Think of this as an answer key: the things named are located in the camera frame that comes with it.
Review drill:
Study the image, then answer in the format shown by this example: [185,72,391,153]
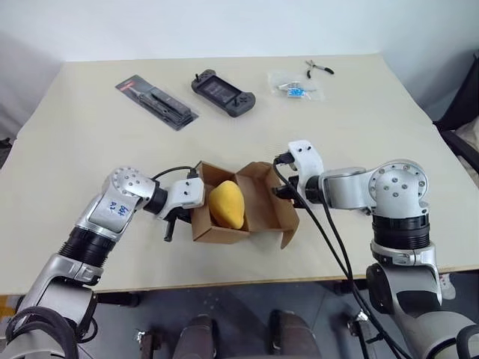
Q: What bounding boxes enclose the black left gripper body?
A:
[163,206,194,242]

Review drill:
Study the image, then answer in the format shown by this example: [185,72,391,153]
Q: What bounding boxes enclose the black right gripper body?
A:
[283,174,305,209]

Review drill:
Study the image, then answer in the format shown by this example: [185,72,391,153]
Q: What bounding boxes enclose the brown cardboard box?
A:
[190,160,301,251]

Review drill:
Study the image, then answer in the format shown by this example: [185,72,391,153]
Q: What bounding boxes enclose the yellow mango shaped item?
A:
[207,179,246,230]

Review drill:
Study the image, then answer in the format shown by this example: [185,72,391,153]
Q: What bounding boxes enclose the clear plastic parts bag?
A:
[266,71,326,101]

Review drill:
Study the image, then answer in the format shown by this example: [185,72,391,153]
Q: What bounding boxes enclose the black handheld game controller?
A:
[190,69,257,119]

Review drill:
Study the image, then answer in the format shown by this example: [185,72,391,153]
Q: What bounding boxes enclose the black packaged tool blister pack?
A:
[115,74,200,132]

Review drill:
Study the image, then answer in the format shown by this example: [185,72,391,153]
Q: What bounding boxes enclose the dark rounded shape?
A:
[175,316,220,359]
[267,309,321,359]

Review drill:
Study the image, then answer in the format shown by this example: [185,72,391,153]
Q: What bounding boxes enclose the white and red shoe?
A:
[437,272,457,300]

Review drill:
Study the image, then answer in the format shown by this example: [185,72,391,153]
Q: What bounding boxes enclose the person in beige clothing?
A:
[454,119,479,165]

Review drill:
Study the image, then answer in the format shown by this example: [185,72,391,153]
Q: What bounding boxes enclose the black office chair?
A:
[432,54,479,169]

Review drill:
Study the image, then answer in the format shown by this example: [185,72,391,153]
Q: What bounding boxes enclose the yellow floor object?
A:
[0,295,20,319]

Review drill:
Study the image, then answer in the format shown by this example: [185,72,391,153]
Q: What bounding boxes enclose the black curved armrest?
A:
[454,321,479,359]

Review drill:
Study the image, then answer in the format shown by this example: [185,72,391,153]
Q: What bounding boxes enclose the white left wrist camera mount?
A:
[156,178,206,222]

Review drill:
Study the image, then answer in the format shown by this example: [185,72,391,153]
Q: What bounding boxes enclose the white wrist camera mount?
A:
[156,178,206,222]
[287,139,325,185]

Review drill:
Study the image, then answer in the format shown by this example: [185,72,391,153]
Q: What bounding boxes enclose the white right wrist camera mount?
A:
[287,139,325,185]

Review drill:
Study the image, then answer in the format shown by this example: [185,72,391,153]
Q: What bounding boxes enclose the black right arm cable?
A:
[316,186,416,359]
[272,151,379,359]

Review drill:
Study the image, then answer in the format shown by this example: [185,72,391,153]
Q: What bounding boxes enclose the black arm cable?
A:
[272,151,379,359]
[316,186,416,359]
[151,166,201,181]

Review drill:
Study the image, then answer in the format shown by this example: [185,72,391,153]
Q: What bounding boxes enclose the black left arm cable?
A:
[151,166,201,181]

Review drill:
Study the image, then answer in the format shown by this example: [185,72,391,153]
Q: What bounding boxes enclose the black table frame bar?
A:
[95,291,141,307]

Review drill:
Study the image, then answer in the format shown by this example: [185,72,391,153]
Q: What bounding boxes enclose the black handled pliers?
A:
[305,59,335,80]

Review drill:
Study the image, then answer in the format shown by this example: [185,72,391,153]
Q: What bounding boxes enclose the thick black cable loop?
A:
[5,306,99,358]

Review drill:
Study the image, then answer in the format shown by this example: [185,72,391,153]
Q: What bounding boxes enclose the black object at wall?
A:
[0,137,16,169]

